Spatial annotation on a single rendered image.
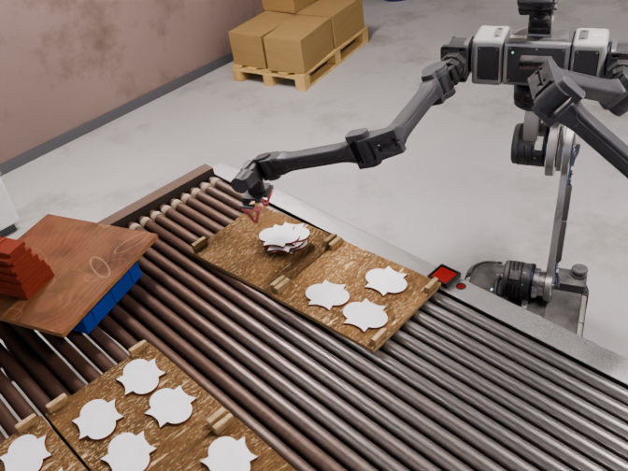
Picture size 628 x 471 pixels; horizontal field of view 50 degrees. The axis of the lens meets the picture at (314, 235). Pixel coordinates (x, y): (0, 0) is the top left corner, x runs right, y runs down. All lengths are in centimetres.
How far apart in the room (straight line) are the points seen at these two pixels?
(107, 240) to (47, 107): 323
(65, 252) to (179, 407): 80
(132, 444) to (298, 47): 417
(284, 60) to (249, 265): 356
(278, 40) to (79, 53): 155
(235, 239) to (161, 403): 74
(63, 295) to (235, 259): 57
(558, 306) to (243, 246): 145
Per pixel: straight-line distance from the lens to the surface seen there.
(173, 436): 186
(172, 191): 277
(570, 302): 315
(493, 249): 378
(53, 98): 557
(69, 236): 251
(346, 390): 187
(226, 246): 240
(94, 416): 198
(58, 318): 217
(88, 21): 562
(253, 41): 580
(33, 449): 198
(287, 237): 230
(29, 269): 228
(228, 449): 178
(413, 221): 398
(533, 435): 180
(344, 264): 223
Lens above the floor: 235
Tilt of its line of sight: 37 degrees down
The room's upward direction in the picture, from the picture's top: 8 degrees counter-clockwise
